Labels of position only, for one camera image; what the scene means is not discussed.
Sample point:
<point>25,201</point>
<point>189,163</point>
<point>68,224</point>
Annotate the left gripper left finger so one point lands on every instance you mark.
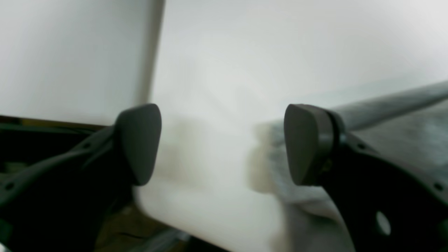
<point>59,204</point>

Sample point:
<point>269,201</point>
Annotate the grey t-shirt with black lettering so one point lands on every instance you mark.
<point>408,126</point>

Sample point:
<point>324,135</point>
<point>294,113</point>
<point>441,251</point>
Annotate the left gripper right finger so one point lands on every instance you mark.
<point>387,205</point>

